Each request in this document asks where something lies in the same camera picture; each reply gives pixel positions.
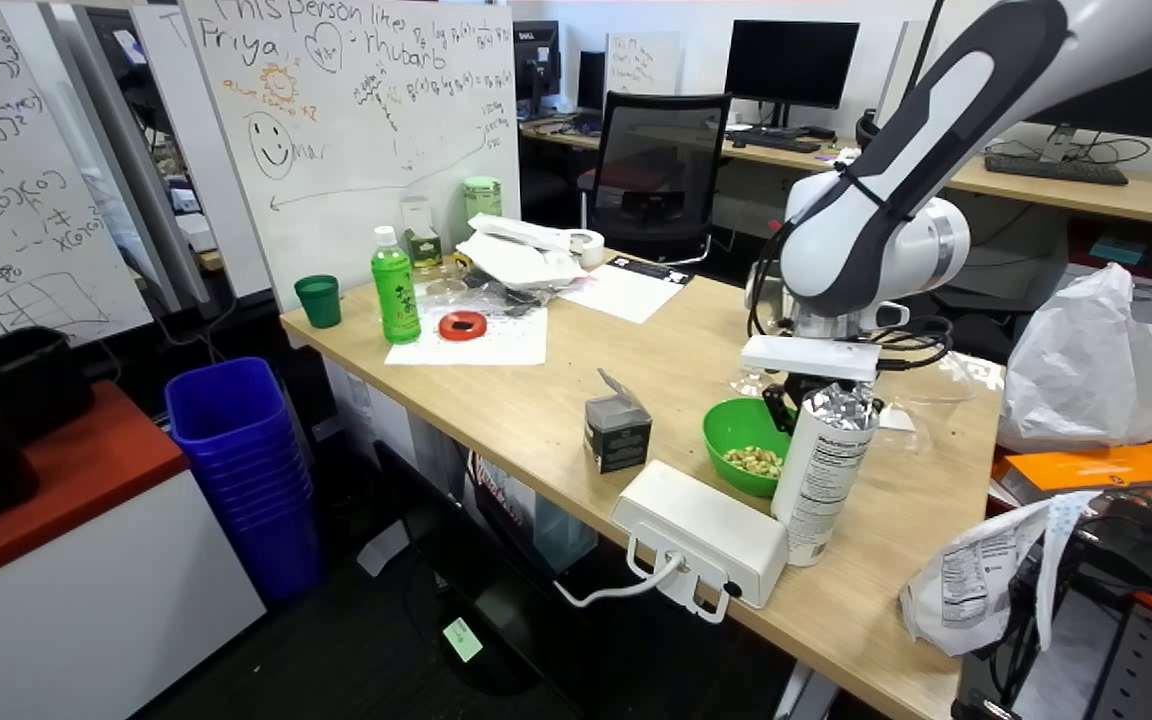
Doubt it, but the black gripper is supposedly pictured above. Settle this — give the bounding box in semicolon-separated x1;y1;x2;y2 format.
763;378;874;432

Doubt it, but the green bowl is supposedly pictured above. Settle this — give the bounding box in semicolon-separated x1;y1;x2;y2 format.
703;397;790;502

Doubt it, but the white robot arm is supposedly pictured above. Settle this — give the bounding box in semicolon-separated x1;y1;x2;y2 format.
779;0;1152;343

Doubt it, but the white power strip box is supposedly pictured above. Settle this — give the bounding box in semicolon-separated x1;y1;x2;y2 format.
611;462;783;624

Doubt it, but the small grey black box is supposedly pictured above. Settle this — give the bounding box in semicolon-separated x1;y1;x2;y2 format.
585;378;652;474

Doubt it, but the printed white paper sheet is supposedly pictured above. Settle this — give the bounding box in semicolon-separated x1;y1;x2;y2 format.
567;267;680;324

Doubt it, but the black remote control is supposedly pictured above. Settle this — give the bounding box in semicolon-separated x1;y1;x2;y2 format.
609;256;692;283

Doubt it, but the white tape roll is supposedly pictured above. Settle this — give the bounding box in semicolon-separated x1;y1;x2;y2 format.
567;227;603;267

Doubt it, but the black mesh office chair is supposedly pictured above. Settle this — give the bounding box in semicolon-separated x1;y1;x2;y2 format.
582;94;727;266

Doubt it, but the stack of white papers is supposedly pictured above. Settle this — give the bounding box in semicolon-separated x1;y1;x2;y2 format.
461;217;585;288

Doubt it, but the white plastic bag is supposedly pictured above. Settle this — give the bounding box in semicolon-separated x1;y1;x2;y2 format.
1000;266;1152;451

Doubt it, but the black computer monitor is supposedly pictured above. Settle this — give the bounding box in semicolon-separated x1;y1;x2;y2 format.
726;19;861;146

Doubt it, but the white paper under disc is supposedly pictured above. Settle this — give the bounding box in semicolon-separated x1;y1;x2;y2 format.
388;308;550;370

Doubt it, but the orange folder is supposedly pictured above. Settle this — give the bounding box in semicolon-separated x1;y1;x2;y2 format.
1000;444;1152;498

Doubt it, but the green lidded jar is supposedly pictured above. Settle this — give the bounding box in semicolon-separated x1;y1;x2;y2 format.
461;178;499;238

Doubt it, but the green plastic bottle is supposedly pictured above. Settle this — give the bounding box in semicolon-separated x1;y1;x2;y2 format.
374;225;421;343

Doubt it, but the small green cup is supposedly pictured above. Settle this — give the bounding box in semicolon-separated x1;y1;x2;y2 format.
295;277;342;329

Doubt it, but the white whiteboard with drawings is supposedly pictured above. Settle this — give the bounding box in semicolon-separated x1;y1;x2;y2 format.
179;0;519;308

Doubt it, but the stack of blue bins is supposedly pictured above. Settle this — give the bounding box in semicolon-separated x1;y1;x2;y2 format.
164;358;324;607

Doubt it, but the red top white cabinet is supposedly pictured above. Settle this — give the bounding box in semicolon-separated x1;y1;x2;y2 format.
0;386;264;720

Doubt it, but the white whiteboard left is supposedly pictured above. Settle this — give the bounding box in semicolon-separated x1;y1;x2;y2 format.
0;14;150;339

